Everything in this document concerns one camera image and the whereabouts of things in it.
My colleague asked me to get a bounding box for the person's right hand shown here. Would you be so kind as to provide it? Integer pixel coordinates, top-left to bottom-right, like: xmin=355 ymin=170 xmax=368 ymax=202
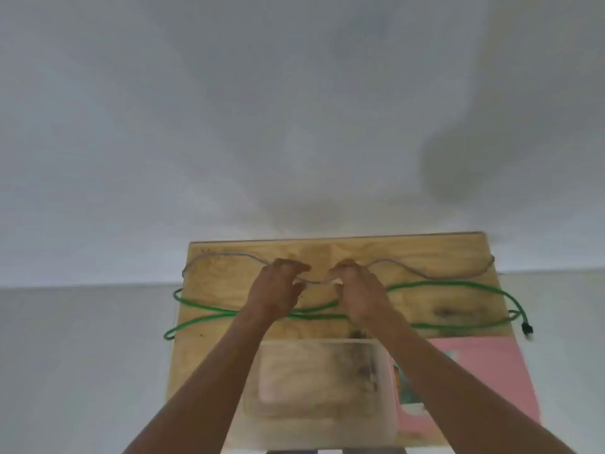
xmin=328 ymin=258 xmax=396 ymax=329

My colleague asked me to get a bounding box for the person's left hand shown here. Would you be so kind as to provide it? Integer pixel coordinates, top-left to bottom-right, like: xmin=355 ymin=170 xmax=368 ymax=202
xmin=243 ymin=257 xmax=313 ymax=322

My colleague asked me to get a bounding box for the grey cable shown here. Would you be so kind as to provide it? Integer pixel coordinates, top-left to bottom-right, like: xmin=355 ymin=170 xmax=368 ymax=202
xmin=181 ymin=252 xmax=496 ymax=285

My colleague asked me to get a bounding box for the clear plastic container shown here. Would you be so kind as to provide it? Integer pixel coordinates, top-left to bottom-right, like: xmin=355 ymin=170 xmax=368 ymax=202
xmin=226 ymin=339 xmax=403 ymax=450

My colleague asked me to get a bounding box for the pink picture lid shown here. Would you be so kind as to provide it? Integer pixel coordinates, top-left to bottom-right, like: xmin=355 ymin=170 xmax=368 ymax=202
xmin=392 ymin=336 xmax=542 ymax=448

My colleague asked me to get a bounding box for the person's left forearm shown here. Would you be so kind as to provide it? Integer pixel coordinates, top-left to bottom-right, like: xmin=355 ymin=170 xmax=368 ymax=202
xmin=122 ymin=305 xmax=284 ymax=454

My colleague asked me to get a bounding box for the person's right forearm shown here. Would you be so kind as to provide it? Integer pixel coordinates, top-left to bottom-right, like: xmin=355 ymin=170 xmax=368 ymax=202
xmin=357 ymin=314 xmax=580 ymax=454

